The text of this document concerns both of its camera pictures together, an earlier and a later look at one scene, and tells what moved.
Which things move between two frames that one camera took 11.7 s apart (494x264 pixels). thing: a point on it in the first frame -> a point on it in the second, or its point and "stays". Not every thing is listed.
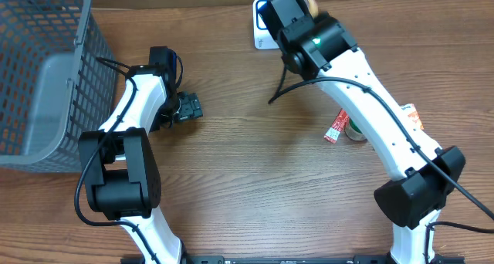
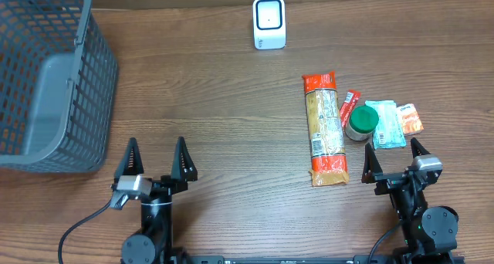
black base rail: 293,259 stays
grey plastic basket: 58,77 stays
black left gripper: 191,106 -> 159,184
